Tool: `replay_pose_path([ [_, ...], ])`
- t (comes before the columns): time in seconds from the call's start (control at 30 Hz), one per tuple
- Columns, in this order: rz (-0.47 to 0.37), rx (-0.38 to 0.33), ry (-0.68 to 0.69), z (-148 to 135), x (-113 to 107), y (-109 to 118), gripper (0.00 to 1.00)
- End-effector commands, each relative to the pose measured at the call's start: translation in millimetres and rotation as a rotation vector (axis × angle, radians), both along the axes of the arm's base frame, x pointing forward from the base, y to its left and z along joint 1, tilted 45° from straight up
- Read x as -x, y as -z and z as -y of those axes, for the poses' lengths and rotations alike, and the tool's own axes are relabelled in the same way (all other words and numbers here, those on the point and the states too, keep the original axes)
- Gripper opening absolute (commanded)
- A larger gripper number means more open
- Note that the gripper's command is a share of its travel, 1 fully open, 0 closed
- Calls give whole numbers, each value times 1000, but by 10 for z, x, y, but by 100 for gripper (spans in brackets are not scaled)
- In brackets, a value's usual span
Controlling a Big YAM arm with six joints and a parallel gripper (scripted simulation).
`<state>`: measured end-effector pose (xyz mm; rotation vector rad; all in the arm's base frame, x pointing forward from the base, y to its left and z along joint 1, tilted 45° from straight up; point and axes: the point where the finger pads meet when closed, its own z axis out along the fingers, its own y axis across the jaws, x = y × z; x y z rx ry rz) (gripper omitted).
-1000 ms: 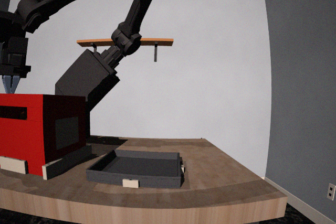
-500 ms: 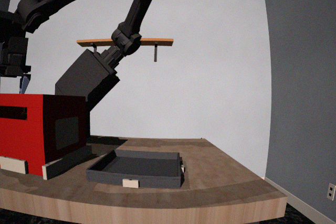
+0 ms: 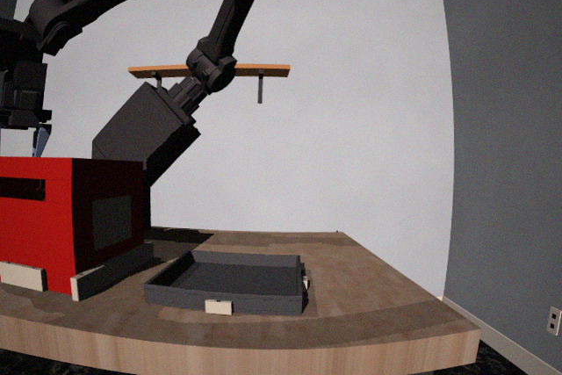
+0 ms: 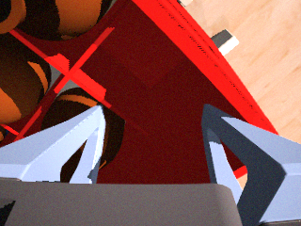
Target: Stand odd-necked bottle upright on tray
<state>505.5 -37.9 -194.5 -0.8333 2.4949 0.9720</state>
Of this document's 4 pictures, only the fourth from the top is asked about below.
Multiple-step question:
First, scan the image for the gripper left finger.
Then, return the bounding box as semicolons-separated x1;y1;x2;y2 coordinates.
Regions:
0;105;105;184

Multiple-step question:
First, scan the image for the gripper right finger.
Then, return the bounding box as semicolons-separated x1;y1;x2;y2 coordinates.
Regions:
201;104;301;226

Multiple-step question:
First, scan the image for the orange bottle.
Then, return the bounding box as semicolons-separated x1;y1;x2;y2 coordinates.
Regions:
40;80;126;183
0;32;61;124
0;125;9;143

